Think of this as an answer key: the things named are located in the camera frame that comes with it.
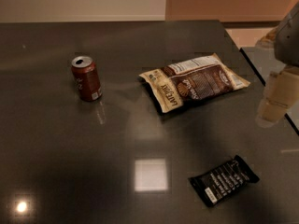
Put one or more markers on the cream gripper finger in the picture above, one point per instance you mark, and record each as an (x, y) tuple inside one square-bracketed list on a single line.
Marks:
[(280, 93)]

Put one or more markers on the black rxbar chocolate wrapper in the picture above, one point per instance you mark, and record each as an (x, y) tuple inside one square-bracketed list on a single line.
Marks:
[(223, 181)]

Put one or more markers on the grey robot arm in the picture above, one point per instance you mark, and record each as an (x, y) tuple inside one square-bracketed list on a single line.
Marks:
[(286, 43)]

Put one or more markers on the Late July chips bag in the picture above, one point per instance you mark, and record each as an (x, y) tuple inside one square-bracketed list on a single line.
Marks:
[(193, 80)]

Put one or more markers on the red soda can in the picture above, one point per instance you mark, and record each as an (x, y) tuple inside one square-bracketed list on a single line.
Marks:
[(85, 74)]

